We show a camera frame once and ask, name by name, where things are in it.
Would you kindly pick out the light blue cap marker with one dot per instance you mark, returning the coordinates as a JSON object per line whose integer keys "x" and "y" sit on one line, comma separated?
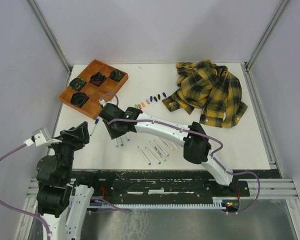
{"x": 144, "y": 156}

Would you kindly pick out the orange compartment tray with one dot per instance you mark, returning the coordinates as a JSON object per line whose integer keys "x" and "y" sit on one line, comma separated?
{"x": 95, "y": 81}

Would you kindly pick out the white cable duct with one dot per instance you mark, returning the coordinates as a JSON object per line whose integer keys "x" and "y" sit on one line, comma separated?
{"x": 96, "y": 204}

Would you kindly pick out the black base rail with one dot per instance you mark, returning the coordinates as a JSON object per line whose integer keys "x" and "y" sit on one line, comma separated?
{"x": 164, "y": 186}

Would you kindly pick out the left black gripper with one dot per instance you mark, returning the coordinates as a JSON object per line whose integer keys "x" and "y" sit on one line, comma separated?
{"x": 77, "y": 137}

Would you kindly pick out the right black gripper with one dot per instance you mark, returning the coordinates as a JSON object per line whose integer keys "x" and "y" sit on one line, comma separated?
{"x": 113, "y": 134}

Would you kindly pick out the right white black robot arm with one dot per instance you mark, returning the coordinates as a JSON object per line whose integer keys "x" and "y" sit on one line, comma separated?
{"x": 198, "y": 147}

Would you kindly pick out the yellow plaid shirt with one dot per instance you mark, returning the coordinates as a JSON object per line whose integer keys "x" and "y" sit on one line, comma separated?
{"x": 211, "y": 88}

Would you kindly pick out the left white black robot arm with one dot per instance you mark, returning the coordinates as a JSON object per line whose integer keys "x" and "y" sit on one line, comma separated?
{"x": 62, "y": 206}

